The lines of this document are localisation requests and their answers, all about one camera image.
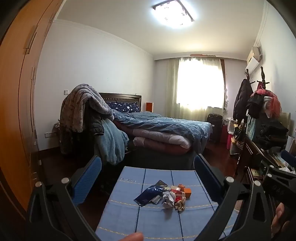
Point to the red pink clothing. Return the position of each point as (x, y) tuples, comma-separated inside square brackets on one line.
[(270, 100)]

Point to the person's left hand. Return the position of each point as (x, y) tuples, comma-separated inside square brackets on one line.
[(133, 237)]

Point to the teal bag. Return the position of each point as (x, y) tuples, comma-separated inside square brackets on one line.
[(251, 126)]

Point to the red snack wrapper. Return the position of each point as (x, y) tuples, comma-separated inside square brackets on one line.
[(177, 192)]

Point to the dark wooden headboard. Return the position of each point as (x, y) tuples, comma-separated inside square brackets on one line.
[(122, 97)]

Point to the blue duvet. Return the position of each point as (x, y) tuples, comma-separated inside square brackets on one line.
[(161, 124)]

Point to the black hanging coat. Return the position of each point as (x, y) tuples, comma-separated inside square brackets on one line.
[(241, 99)]

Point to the small orange box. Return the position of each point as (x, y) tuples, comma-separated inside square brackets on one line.
[(187, 193)]

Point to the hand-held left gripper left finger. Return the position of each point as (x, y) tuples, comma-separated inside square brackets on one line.
[(87, 178)]

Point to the red storage box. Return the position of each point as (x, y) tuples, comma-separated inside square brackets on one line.
[(224, 134)]

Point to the pink quilt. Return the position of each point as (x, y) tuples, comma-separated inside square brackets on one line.
[(159, 139)]

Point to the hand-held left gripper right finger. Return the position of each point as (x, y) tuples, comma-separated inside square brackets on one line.
[(207, 176)]

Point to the red quilt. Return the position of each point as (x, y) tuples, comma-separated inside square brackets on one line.
[(168, 150)]

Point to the small dark packet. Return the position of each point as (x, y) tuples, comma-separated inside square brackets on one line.
[(161, 183)]

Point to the sheer white curtain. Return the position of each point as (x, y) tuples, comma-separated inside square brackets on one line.
[(196, 88)]

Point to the blue checked tablecloth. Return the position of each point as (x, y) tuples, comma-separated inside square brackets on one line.
[(129, 215)]

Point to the square ceiling light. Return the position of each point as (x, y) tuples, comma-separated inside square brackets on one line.
[(174, 12)]

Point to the person's right hand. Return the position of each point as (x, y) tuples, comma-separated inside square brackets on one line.
[(281, 219)]

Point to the grey patterned blanket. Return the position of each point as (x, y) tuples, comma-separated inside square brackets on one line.
[(83, 104)]

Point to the dark wooden dresser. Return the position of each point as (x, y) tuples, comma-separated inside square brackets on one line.
[(252, 153)]

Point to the pink storage box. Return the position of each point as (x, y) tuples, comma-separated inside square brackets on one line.
[(229, 141)]

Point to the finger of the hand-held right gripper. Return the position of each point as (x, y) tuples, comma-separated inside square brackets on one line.
[(289, 158)]

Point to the black suitcase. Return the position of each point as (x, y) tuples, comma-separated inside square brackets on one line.
[(214, 126)]

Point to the dark blue foil wrapper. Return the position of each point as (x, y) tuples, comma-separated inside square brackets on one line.
[(150, 194)]

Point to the white air conditioner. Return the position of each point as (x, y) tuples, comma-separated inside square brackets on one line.
[(254, 59)]

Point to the orange wooden nightstand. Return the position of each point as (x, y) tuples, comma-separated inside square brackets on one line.
[(149, 107)]

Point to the orange wooden wardrobe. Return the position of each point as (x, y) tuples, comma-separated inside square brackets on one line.
[(16, 104)]

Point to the patterned wrapper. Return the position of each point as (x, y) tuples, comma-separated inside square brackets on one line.
[(180, 205)]

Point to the wall socket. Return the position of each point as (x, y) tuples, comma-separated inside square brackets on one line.
[(49, 134)]

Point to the dark padded jacket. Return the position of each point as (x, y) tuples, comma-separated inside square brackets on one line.
[(97, 126)]

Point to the wooden coat rack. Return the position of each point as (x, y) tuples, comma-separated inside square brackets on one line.
[(262, 76)]

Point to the navy star pillow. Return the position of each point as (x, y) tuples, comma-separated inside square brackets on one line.
[(124, 107)]

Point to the white paper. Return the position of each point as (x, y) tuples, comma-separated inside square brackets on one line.
[(168, 199)]

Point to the stack of dark clothes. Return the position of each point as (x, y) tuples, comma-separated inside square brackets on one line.
[(270, 134)]

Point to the silver foil wrapper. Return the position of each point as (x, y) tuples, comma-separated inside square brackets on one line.
[(156, 199)]

